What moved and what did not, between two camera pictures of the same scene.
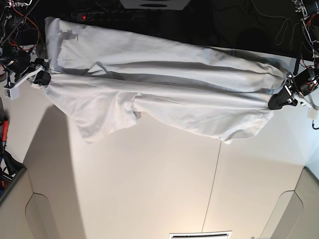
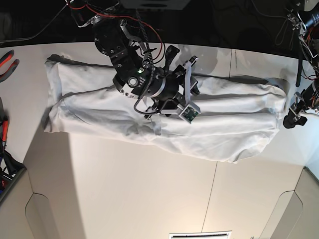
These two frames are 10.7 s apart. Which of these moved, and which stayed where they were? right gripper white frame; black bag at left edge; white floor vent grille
Moved: right gripper white frame
Stayed: black bag at left edge; white floor vent grille
